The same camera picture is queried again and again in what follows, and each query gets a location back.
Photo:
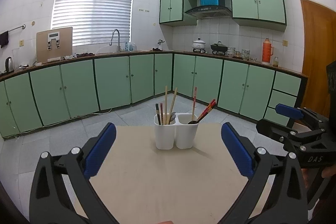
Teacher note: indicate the black range hood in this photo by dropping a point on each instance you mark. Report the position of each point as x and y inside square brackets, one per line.
[211, 11]

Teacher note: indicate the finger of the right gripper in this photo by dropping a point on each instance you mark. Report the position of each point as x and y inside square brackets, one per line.
[287, 111]
[272, 130]

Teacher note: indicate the red floral bamboo chopstick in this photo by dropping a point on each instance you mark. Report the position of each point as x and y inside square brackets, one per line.
[161, 113]

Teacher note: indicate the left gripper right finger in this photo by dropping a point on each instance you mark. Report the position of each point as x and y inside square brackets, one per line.
[287, 200]

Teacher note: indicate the person hand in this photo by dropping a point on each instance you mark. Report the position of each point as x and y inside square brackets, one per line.
[326, 173]

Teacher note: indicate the black chopstick silver band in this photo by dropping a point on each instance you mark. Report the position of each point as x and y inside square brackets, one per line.
[207, 111]

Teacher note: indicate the orange thermos flask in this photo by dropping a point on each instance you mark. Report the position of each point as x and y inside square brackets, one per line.
[267, 51]

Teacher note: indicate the black wok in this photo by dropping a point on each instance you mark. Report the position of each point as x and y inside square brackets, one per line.
[218, 48]

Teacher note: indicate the window blind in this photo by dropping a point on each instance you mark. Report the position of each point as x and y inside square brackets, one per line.
[93, 21]

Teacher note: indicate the chrome kitchen faucet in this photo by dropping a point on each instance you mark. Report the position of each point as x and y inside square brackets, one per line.
[115, 40]

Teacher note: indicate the glass jar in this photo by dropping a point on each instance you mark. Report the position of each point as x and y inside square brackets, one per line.
[275, 61]

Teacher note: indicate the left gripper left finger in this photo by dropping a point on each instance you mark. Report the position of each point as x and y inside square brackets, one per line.
[49, 199]

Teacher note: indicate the electric kettle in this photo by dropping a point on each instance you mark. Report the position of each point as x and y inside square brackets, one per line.
[9, 65]

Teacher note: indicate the cardboard box with label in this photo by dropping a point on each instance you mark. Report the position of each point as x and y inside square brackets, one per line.
[54, 43]

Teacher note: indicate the dark cloth on rail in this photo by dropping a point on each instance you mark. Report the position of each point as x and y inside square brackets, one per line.
[4, 39]

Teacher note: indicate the red orange patterned chopstick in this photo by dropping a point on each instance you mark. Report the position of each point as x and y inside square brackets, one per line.
[194, 103]

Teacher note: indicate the wooden door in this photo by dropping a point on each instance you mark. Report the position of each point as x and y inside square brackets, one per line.
[319, 51]

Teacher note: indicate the green base cabinets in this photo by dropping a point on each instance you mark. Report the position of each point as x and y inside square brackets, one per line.
[39, 97]

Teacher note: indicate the black chopstick gold band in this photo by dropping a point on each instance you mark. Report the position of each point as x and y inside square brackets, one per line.
[158, 113]

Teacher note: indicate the plain bamboo chopstick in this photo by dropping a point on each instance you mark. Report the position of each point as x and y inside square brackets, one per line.
[165, 105]
[172, 106]

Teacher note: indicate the white double utensil holder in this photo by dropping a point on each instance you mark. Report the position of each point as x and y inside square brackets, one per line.
[179, 133]

